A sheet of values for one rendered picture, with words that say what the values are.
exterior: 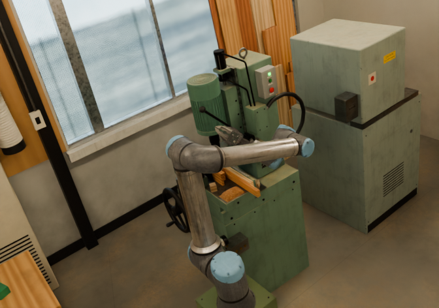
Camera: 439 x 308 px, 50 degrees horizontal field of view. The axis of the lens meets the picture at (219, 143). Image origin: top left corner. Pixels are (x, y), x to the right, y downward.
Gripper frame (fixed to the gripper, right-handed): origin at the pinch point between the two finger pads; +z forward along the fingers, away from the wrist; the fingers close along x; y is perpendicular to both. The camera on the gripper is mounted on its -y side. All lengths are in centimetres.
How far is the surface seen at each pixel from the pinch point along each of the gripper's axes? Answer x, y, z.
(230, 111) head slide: -12.5, -19.8, 2.2
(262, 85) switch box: -33.0, -15.5, -7.0
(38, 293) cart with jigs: 134, -22, 49
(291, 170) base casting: -1, -54, -42
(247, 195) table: 23.6, -23.5, -28.8
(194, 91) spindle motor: -11.3, -2.1, 21.2
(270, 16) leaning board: -115, -174, 43
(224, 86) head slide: -22.6, -16.6, 11.6
